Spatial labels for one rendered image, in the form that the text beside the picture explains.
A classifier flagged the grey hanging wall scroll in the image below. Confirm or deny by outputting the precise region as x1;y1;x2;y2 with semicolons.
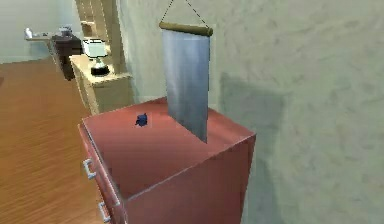
158;0;214;144

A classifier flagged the beige low cupboard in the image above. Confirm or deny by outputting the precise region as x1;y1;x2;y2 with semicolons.
69;53;135;116

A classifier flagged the red chest of drawers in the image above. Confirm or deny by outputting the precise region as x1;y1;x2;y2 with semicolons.
77;96;257;224

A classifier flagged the beige tall shelf unit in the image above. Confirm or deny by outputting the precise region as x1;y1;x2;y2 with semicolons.
74;0;128;74

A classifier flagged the grey object on cabinet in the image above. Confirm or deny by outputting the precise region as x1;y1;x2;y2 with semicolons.
58;26;74;37

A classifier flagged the dark brown cabinet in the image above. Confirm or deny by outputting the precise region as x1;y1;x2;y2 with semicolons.
50;33;84;82

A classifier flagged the small dark blue object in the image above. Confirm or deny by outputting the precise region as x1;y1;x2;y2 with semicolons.
134;113;149;128

